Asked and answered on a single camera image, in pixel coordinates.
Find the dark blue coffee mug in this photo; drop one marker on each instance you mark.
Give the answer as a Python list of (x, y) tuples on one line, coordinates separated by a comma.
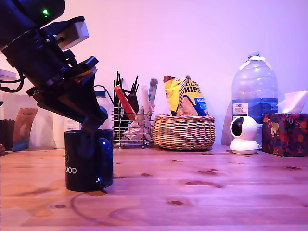
[(81, 161)]

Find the black straw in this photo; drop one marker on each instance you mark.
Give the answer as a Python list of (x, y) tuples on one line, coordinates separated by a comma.
[(118, 89), (135, 84)]

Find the red stick sachet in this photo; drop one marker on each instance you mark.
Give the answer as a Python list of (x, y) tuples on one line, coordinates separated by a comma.
[(124, 101)]

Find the white ledge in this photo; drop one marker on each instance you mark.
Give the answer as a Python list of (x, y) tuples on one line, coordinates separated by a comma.
[(7, 74)]

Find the brown paper packet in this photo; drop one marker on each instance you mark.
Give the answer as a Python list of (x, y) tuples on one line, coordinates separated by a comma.
[(24, 130)]

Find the crumpled white wrapper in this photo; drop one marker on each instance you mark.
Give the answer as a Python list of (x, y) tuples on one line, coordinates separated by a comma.
[(136, 127)]

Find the white stick sachet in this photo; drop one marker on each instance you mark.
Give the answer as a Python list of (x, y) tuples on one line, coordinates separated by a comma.
[(145, 98)]

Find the dark ribbed container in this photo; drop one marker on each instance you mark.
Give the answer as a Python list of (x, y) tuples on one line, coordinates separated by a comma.
[(6, 134)]

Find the blue stick sachet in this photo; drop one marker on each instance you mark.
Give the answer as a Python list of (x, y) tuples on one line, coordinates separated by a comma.
[(152, 91)]

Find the woven wicker basket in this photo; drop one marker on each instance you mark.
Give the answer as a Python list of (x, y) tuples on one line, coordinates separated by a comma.
[(184, 132)]

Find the yellow tortilla chips bag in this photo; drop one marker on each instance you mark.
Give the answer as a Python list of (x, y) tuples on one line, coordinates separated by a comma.
[(192, 101)]

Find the large clear water bottle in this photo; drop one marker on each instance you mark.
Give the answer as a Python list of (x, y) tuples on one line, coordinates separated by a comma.
[(255, 81)]

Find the floral tissue box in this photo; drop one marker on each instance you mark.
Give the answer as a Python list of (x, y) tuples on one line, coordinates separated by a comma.
[(286, 134)]

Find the white tissue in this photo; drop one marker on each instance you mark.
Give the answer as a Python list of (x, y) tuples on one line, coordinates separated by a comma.
[(293, 102)]

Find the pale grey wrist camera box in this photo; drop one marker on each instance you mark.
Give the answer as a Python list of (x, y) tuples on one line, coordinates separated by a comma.
[(72, 36)]

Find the small white round camera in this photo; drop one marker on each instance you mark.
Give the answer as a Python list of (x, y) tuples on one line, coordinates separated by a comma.
[(244, 137)]

